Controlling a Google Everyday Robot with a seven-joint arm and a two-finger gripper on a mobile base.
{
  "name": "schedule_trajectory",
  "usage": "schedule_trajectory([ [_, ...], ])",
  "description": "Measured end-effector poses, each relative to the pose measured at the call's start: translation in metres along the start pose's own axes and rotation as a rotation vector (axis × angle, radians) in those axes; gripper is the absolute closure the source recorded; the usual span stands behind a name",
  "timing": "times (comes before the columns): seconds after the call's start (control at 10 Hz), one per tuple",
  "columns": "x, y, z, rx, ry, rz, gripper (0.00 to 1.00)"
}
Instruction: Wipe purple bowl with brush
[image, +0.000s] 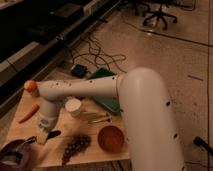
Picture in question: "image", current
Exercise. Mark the wooden board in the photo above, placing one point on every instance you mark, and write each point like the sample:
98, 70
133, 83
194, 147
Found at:
51, 153

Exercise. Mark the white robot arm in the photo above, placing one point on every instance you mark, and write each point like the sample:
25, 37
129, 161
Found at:
146, 111

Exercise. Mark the purple bowl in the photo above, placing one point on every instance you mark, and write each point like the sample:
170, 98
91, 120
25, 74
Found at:
15, 156

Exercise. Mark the black handled brush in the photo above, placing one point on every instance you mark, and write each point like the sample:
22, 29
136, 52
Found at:
43, 137

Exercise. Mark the peach fruit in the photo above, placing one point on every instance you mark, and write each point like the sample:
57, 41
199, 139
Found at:
31, 87

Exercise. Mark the orange carrot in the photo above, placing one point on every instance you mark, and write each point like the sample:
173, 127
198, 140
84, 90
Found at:
29, 114

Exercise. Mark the orange bowl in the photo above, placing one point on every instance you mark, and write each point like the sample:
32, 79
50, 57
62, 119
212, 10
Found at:
111, 139

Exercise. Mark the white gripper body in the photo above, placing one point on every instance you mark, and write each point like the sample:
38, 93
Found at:
48, 115

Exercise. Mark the black office chair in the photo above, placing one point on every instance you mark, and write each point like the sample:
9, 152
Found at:
159, 15

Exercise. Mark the white cup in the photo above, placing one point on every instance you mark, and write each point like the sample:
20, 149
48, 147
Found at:
73, 106

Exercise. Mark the black power adapter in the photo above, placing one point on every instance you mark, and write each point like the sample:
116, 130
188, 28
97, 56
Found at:
79, 71

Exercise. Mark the dark grape bunch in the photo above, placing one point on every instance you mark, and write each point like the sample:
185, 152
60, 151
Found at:
77, 144

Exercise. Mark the metal spoon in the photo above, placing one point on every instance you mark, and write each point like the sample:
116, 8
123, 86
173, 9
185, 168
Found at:
99, 120

